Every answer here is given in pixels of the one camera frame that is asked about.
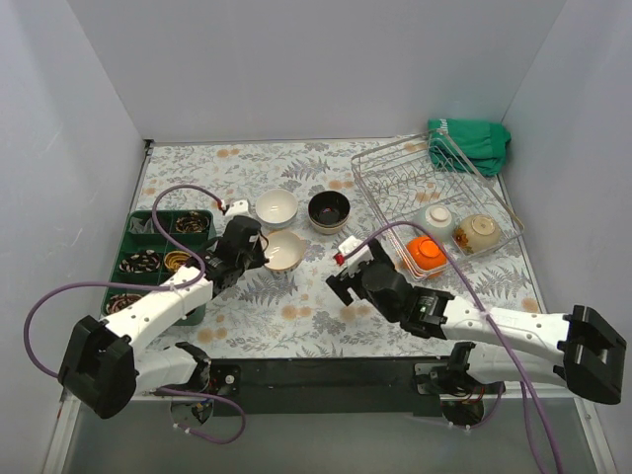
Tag white blue striped bowl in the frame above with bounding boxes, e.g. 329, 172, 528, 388
265, 230, 306, 274

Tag orange plastic bowl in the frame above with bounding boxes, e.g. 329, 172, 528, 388
406, 235, 447, 278

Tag plain white bowl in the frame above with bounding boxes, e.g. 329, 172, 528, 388
255, 189, 298, 229

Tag beige gold dotted bowl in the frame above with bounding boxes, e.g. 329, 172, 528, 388
308, 191, 351, 228

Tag pale green checked bowl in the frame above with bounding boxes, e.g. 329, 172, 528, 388
412, 204, 456, 242

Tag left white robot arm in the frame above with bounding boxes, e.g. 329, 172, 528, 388
57, 215, 268, 419

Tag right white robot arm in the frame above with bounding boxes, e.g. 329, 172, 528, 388
327, 237, 627, 405

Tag green compartment tray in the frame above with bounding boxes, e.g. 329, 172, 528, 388
100, 208, 217, 327

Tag floral tablecloth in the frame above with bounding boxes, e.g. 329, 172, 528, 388
135, 141, 539, 358

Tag beige orange flower bowl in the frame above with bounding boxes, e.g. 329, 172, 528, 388
452, 214, 502, 255

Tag clear plastic bag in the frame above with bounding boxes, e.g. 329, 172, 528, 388
127, 217, 155, 235

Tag green folded cloth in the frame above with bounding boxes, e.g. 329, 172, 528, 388
428, 118, 512, 178

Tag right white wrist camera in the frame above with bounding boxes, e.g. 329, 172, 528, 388
334, 236, 374, 277

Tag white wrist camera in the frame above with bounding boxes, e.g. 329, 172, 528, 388
218, 198, 251, 218
334, 236, 374, 277

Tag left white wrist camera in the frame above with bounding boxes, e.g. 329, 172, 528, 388
218, 198, 251, 218

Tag coiled braided cord top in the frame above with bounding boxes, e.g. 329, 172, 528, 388
175, 210, 210, 235

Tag coiled braided cord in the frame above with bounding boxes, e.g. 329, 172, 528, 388
106, 292, 147, 315
118, 250, 164, 274
175, 210, 210, 235

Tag metal wire dish rack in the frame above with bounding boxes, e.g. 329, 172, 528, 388
351, 129, 524, 279

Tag coiled braided cord middle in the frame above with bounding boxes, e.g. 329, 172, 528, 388
118, 250, 164, 274

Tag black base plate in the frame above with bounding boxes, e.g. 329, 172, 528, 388
206, 356, 500, 417

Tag coiled braided cord bottom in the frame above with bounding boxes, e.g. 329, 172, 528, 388
106, 292, 147, 315

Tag aluminium frame rail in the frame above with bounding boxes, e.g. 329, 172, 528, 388
59, 356, 593, 402

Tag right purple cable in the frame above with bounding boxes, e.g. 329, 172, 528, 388
340, 219, 565, 474

